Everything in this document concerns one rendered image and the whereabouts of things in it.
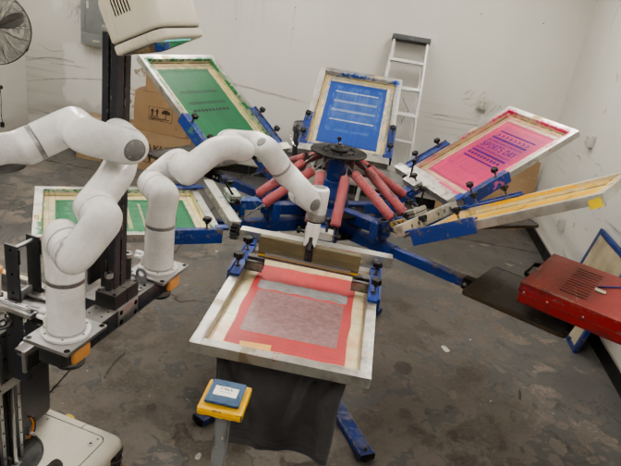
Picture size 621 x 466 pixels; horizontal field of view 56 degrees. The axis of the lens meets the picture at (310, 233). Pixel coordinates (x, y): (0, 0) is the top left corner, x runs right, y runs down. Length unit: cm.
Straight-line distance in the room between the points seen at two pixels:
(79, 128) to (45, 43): 596
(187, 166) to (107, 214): 49
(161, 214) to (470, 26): 484
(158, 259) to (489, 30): 492
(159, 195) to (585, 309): 162
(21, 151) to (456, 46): 528
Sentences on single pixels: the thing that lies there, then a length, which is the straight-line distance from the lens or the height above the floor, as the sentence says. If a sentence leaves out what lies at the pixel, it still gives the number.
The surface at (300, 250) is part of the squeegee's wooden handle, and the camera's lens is 228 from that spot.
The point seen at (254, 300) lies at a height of 96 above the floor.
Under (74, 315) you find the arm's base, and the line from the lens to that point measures 162.
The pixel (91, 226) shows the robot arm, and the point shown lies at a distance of 143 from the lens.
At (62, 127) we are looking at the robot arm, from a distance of 139.
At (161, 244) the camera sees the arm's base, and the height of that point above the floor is 125.
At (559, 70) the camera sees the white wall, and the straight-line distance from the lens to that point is 647.
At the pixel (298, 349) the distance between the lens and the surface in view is 197.
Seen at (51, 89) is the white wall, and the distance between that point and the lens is 737.
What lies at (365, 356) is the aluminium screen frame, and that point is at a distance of 195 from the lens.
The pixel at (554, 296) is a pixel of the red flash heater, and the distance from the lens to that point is 247.
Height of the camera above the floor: 207
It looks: 23 degrees down
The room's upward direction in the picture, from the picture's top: 9 degrees clockwise
